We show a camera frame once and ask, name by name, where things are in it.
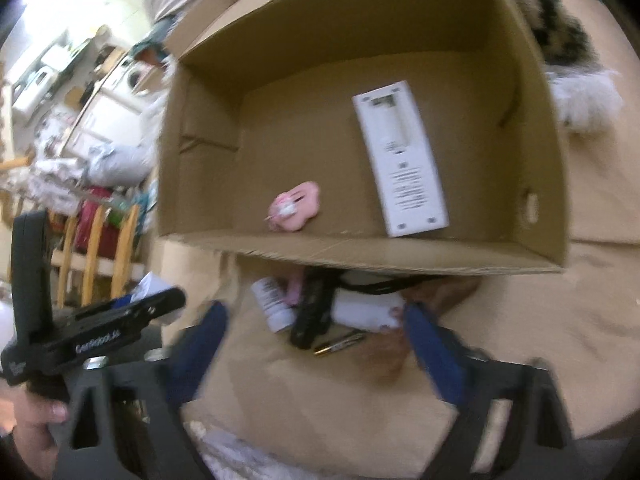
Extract cardboard box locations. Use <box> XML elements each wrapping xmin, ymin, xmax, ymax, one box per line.
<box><xmin>157</xmin><ymin>0</ymin><xmax>568</xmax><ymax>276</ymax></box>

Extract black flashlight with strap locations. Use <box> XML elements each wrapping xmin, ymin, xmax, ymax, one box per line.
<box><xmin>289</xmin><ymin>266</ymin><xmax>416</xmax><ymax>350</ymax></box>

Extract pink plastic toy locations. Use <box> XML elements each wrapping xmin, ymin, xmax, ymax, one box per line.
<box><xmin>267</xmin><ymin>181</ymin><xmax>321</xmax><ymax>233</ymax></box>

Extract white paper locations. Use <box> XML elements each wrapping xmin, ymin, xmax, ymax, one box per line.
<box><xmin>132</xmin><ymin>272</ymin><xmax>173</xmax><ymax>303</ymax></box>

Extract wooden chair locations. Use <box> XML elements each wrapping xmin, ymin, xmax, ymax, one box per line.
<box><xmin>50</xmin><ymin>200</ymin><xmax>143</xmax><ymax>311</ymax></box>

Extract white cabinet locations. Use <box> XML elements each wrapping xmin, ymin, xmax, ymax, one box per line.
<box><xmin>65</xmin><ymin>55</ymin><xmax>166</xmax><ymax>161</ymax></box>

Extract white medicine bottle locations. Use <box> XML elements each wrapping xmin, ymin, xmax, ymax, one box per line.
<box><xmin>250</xmin><ymin>277</ymin><xmax>296</xmax><ymax>333</ymax></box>

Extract beige bed sheet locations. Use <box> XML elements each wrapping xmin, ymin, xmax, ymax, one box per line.
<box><xmin>150</xmin><ymin>45</ymin><xmax>640</xmax><ymax>480</ymax></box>

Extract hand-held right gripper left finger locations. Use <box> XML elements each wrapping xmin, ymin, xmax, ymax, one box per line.
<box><xmin>52</xmin><ymin>301</ymin><xmax>231</xmax><ymax>480</ymax></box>

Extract white charger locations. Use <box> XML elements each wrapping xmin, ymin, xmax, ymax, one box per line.
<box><xmin>332</xmin><ymin>292</ymin><xmax>406</xmax><ymax>333</ymax></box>

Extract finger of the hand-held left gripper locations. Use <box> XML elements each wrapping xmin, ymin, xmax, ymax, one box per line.
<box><xmin>70</xmin><ymin>286</ymin><xmax>187</xmax><ymax>332</ymax></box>

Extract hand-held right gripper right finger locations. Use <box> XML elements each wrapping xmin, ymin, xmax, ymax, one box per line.
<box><xmin>402</xmin><ymin>302</ymin><xmax>576</xmax><ymax>480</ymax></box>

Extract pink block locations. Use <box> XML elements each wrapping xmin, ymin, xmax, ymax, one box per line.
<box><xmin>285</xmin><ymin>267</ymin><xmax>306</xmax><ymax>308</ymax></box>

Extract spotted plush toy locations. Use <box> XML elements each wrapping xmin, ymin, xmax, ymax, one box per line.
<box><xmin>492</xmin><ymin>0</ymin><xmax>626</xmax><ymax>133</ymax></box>

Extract person's left hand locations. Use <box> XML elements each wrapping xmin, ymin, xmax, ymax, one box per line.
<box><xmin>0</xmin><ymin>385</ymin><xmax>71</xmax><ymax>480</ymax></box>

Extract white remote control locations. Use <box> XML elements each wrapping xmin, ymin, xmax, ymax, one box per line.
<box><xmin>351</xmin><ymin>80</ymin><xmax>450</xmax><ymax>238</ymax></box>

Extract white plastic bag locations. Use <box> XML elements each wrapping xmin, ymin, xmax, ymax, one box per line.
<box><xmin>87</xmin><ymin>140</ymin><xmax>156</xmax><ymax>186</ymax></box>

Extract red bag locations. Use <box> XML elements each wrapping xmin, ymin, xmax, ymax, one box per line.
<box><xmin>75</xmin><ymin>187</ymin><xmax>131</xmax><ymax>261</ymax></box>

